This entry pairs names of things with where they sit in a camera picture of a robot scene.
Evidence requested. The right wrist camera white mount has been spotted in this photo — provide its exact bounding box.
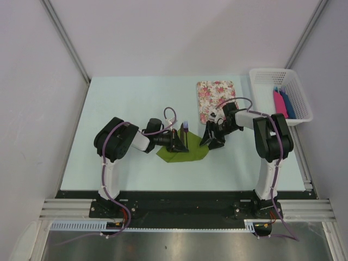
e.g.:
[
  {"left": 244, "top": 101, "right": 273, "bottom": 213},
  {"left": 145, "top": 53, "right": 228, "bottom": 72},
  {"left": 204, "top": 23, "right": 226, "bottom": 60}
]
[{"left": 209, "top": 109, "right": 223, "bottom": 123}]

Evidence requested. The white slotted cable duct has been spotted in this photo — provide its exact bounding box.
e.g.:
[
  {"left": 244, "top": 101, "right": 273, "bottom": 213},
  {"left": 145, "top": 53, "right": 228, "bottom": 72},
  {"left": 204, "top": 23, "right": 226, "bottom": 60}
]
[{"left": 51, "top": 220, "right": 255, "bottom": 233}]

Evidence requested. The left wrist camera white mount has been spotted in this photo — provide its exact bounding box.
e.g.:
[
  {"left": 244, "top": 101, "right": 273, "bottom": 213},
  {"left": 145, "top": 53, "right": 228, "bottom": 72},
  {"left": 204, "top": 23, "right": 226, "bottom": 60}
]
[{"left": 166, "top": 117, "right": 177, "bottom": 130}]

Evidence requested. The left corner aluminium post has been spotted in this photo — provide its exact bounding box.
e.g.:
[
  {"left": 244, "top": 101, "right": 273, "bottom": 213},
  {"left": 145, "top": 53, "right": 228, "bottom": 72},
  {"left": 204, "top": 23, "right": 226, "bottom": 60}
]
[{"left": 40, "top": 0, "right": 91, "bottom": 85}]

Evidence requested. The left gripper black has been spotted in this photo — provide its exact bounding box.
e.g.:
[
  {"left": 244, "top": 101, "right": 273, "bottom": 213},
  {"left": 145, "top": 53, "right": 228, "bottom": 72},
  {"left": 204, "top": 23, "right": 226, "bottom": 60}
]
[{"left": 153, "top": 129, "right": 188, "bottom": 153}]

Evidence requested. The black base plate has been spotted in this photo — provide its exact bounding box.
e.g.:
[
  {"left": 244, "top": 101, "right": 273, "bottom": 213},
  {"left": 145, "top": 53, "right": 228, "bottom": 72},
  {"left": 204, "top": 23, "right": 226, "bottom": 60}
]
[{"left": 55, "top": 190, "right": 284, "bottom": 229}]

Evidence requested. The right corner aluminium post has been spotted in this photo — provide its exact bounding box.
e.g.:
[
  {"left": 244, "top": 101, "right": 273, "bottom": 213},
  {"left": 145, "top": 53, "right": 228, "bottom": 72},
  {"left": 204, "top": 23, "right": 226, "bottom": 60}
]
[{"left": 284, "top": 0, "right": 331, "bottom": 69}]

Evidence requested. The floral tray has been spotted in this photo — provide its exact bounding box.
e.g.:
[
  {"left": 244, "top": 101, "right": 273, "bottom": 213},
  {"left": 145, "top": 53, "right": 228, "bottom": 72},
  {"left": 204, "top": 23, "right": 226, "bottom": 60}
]
[{"left": 196, "top": 80, "right": 236, "bottom": 125}]

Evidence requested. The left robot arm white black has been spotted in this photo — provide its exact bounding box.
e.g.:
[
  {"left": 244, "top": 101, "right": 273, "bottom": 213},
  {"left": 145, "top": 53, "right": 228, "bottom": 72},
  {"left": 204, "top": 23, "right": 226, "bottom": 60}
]
[{"left": 94, "top": 117, "right": 189, "bottom": 218}]

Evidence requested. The corner aluminium post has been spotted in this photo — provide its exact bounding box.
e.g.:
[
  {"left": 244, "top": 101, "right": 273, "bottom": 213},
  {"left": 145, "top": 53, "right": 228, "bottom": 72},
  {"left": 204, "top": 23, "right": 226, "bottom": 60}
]
[
  {"left": 40, "top": 0, "right": 91, "bottom": 85},
  {"left": 284, "top": 0, "right": 331, "bottom": 69}
]

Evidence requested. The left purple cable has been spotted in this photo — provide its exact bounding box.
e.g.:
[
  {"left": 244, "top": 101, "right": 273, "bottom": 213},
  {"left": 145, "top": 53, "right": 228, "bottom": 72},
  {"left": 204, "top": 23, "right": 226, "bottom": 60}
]
[{"left": 55, "top": 107, "right": 179, "bottom": 245}]

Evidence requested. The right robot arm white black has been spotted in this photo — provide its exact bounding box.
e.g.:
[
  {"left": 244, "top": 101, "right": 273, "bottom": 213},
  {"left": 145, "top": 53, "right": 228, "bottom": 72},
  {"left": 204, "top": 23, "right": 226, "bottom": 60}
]
[{"left": 200, "top": 101, "right": 294, "bottom": 218}]

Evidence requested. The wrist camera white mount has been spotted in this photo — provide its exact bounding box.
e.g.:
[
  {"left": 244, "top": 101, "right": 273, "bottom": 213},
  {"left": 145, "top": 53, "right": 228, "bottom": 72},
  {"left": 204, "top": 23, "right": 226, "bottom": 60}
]
[
  {"left": 166, "top": 117, "right": 177, "bottom": 130},
  {"left": 209, "top": 109, "right": 223, "bottom": 123}
]

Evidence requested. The pink rolled napkin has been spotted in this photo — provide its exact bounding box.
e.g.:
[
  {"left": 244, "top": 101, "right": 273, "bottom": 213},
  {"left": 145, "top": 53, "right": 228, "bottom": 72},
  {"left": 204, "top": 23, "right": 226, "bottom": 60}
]
[{"left": 273, "top": 86, "right": 289, "bottom": 119}]

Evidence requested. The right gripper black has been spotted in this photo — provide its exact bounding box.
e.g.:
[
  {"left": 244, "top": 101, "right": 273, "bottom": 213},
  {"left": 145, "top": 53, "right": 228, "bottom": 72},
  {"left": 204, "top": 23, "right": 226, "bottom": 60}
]
[{"left": 200, "top": 121, "right": 241, "bottom": 151}]

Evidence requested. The aluminium rail frame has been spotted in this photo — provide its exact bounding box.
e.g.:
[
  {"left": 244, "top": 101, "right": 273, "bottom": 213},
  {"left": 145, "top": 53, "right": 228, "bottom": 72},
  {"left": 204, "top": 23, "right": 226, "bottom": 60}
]
[{"left": 39, "top": 165, "right": 348, "bottom": 261}]

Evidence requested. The white plastic basket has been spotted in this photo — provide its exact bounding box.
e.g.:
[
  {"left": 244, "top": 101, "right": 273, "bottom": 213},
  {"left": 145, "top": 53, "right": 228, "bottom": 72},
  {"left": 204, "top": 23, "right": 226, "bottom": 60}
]
[{"left": 249, "top": 68, "right": 313, "bottom": 126}]

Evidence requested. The green paper napkin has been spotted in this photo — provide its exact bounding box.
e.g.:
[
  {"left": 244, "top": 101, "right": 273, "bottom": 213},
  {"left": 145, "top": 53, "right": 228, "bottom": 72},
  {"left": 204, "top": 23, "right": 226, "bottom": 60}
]
[{"left": 156, "top": 132, "right": 209, "bottom": 163}]

